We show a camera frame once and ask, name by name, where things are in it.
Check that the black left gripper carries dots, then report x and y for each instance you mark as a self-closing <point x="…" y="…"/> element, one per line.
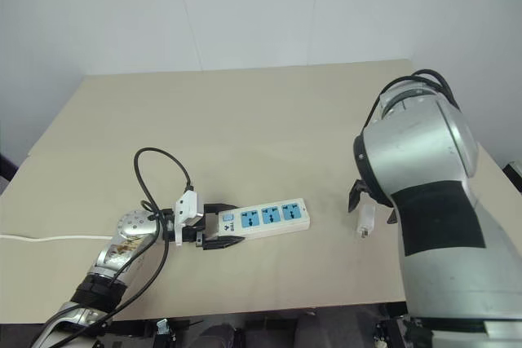
<point x="200" y="236"/>

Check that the white power strip blue sockets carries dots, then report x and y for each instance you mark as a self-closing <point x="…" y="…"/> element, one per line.
<point x="294" y="225"/>

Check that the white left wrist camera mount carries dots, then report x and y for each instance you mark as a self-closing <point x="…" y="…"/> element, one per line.
<point x="188" y="206"/>

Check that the dark purple object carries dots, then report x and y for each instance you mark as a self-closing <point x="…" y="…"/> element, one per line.
<point x="6" y="166"/>

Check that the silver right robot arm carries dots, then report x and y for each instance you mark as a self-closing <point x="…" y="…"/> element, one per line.
<point x="432" y="185"/>

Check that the black metal frame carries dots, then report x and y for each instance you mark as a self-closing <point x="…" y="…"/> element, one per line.
<point x="391" y="325"/>

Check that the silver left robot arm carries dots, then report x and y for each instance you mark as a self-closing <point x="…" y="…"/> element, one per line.
<point x="122" y="242"/>

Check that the white charger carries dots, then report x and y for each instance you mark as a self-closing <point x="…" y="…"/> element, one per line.
<point x="367" y="215"/>

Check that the dark object beside table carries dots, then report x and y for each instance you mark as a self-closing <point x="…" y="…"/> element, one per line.
<point x="514" y="177"/>

